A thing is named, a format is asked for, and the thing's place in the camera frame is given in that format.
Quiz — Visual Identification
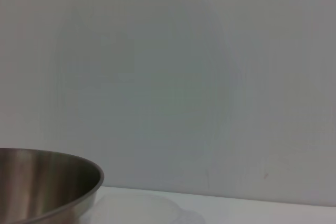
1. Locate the stainless steel bowl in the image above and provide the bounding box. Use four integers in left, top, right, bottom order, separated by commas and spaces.
0, 147, 105, 224

